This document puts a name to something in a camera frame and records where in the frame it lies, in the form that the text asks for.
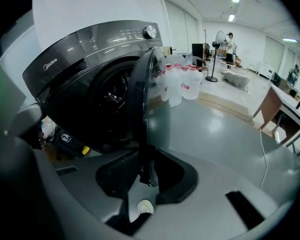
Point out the group of clear water jugs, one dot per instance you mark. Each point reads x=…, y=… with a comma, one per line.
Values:
x=175, y=84

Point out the wooden chair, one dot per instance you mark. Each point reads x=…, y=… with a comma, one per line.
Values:
x=200, y=62

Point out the white beanbag cushion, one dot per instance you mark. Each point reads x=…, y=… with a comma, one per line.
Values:
x=236, y=77

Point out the black monitor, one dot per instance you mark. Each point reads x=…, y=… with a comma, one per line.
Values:
x=276, y=79

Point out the person's white shoe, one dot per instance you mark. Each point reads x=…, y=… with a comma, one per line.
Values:
x=145, y=206

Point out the black bin with white symbol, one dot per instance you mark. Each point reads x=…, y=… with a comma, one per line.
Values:
x=70, y=141

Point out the black cabinet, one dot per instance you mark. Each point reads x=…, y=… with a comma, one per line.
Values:
x=198, y=50

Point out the brown wooden desk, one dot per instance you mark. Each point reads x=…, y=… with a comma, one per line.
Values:
x=270, y=104

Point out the round dark washing machine door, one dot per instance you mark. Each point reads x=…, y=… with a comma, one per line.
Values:
x=137, y=104

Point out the dark grey washing machine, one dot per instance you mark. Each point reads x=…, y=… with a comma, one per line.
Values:
x=72, y=66

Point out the white plastic bag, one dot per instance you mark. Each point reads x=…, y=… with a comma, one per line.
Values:
x=48, y=129

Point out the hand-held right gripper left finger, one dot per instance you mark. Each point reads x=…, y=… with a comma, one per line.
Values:
x=90, y=184

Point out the wooden coat rack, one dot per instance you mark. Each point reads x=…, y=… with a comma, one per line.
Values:
x=205, y=41

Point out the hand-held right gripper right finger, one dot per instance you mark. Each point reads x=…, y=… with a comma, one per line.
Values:
x=202, y=209

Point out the white low cabinet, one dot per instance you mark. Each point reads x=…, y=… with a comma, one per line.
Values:
x=265, y=70

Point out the black standing fan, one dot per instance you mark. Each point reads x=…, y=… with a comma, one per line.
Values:
x=215, y=59

